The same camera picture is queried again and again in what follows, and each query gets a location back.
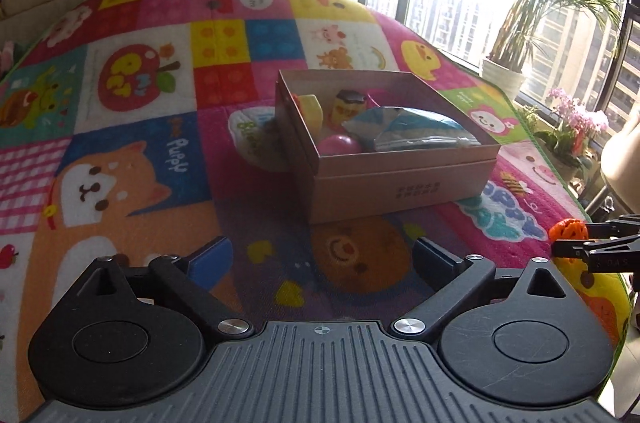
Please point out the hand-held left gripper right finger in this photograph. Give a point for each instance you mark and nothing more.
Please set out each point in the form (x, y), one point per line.
(437, 259)

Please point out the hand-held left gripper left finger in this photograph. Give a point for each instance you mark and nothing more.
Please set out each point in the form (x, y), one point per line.
(207, 260)

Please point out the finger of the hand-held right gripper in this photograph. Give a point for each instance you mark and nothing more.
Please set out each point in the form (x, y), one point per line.
(612, 227)
(570, 249)

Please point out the small orange toy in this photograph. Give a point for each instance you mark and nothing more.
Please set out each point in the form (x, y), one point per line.
(567, 230)

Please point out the brown cardboard box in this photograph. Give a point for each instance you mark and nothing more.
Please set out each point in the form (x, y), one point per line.
(390, 188)

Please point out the blue white refill pouch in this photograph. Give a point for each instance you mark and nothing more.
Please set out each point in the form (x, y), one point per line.
(415, 128)

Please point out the pink round toy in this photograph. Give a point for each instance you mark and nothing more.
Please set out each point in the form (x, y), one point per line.
(340, 145)

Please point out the yellow plastic toy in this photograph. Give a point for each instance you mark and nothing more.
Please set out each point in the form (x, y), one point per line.
(310, 113)

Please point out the white chair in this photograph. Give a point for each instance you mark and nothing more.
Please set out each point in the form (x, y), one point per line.
(622, 153)

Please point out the pink flowering plant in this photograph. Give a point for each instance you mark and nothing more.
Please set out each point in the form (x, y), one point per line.
(570, 118)

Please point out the colourful cartoon play mat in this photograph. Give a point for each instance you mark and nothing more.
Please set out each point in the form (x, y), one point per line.
(150, 103)

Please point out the yellow toy bottle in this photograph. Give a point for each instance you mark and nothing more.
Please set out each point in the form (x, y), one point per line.
(347, 108)

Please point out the potted palm plant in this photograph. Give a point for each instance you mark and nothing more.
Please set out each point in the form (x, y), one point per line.
(505, 73)

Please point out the pink green plush toy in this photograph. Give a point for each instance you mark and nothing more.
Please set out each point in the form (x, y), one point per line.
(5, 55)

